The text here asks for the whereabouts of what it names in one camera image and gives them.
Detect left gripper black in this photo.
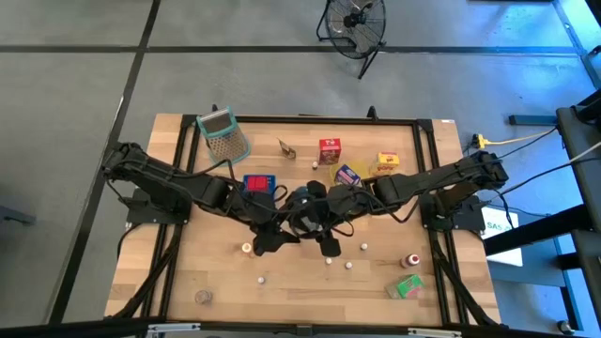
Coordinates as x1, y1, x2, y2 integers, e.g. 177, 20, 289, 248
228, 187, 302, 258

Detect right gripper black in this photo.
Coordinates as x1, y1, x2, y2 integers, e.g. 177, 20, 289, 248
290, 180, 373, 258

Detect blue Frosted Flakes box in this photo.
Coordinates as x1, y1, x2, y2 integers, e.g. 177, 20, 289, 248
333, 163, 362, 188

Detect red spice jar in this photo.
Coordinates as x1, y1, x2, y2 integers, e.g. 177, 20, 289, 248
246, 176, 270, 193

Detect grey-teal plastic basket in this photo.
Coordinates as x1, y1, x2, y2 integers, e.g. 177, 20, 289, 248
289, 186, 325, 235

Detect yellow Corn Pops box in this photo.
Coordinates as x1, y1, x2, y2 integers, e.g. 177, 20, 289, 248
373, 150, 401, 178

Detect yellow plastic basket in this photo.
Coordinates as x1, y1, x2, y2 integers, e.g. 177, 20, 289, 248
329, 161, 377, 187

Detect blue plastic basket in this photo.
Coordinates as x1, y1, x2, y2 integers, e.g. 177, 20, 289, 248
241, 173, 279, 207

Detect red Froot Loops box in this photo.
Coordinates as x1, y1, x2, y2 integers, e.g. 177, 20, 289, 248
317, 137, 343, 166

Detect brown paper packet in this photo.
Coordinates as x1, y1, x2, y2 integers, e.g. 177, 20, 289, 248
276, 137, 298, 161

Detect teal-framed metal box grater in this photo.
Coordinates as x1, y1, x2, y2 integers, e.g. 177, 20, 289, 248
195, 105, 252, 168

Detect green packaged sponge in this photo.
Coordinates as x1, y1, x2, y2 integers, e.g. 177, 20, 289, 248
385, 273, 426, 300

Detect white printed sign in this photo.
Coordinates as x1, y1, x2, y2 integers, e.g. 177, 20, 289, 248
481, 206, 524, 268

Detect black floor fan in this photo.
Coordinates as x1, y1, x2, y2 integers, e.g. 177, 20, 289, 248
315, 0, 388, 81

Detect black rig beam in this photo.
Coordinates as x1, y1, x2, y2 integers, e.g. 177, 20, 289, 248
0, 317, 601, 338

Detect blue metal bar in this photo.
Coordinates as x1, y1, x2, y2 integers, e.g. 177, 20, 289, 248
508, 114, 560, 127

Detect dark grey side table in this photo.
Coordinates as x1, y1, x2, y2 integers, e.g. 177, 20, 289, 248
556, 88, 601, 338

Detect black aluminium table frame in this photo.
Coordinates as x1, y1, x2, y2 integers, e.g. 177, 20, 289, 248
110, 103, 503, 330

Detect yellow power plug cord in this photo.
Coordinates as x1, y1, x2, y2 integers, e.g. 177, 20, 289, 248
471, 126, 559, 150

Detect black power cable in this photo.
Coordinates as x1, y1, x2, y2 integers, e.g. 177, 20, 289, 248
497, 156, 601, 198

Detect white cable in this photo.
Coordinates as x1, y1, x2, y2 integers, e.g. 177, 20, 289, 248
565, 140, 601, 165

